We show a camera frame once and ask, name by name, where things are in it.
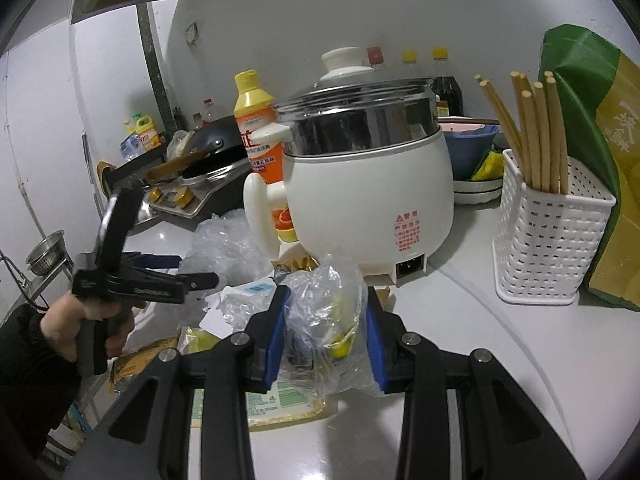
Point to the white paper tag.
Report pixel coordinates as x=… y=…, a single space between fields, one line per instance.
x=229 y=310

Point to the yellow food tray package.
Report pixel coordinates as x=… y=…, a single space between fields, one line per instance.
x=283 y=405

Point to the clear plastic bag trash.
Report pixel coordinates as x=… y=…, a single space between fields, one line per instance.
x=326 y=333

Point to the black shelf rack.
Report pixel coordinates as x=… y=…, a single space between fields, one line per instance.
x=131 y=174

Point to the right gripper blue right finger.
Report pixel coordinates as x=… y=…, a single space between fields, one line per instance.
x=388 y=362

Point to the black wok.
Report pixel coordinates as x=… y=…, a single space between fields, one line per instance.
x=212 y=147

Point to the bundle of wooden chopsticks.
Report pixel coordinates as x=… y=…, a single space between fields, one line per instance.
x=538 y=143

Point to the gold cracker wrapper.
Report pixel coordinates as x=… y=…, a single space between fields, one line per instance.
x=304 y=263

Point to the white electric cooking pot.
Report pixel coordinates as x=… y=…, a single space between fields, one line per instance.
x=366 y=168

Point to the person's left hand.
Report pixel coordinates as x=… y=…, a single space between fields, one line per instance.
x=61 y=325

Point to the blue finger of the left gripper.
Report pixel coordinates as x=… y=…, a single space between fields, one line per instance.
x=151 y=262
x=174 y=288

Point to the brown paper bag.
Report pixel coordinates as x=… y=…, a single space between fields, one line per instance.
x=127 y=367

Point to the yellow oil jug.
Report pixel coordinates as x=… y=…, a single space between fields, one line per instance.
x=146 y=131

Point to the white perforated chopstick holder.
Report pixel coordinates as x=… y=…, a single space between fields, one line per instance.
x=546 y=242

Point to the steel wok lid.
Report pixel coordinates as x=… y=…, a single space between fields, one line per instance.
x=145 y=214

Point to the steel colander bowl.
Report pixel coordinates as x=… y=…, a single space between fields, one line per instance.
x=47 y=254

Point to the green yellow rice bag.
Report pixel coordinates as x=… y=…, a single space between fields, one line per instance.
x=598 y=86

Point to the dark soy sauce bottle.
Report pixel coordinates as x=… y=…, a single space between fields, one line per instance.
x=445 y=86

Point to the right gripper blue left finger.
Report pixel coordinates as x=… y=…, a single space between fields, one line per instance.
x=267 y=336

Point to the white plates stack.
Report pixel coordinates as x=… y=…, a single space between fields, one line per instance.
x=477 y=192

